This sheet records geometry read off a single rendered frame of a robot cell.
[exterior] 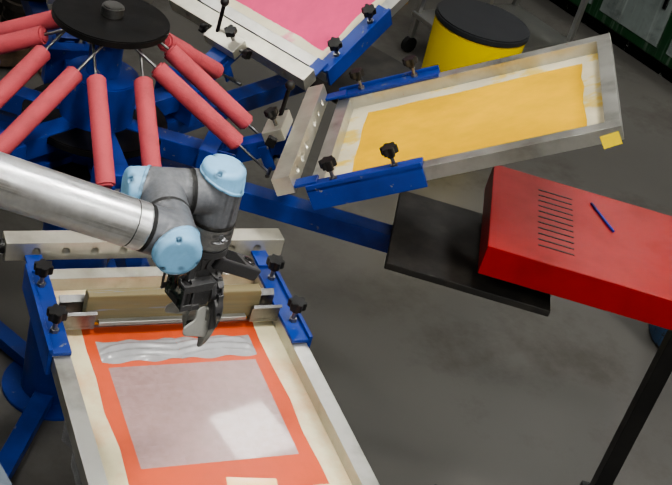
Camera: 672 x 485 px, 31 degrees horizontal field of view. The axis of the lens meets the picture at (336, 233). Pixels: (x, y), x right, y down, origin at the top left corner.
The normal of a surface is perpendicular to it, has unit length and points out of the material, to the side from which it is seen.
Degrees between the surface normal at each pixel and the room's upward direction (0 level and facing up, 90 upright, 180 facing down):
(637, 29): 90
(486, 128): 32
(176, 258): 90
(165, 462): 0
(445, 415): 0
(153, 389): 0
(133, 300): 90
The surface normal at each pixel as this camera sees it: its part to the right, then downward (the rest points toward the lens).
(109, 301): 0.36, 0.59
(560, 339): 0.25, -0.81
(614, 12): -0.79, 0.15
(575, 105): -0.30, -0.84
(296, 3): -0.11, -0.53
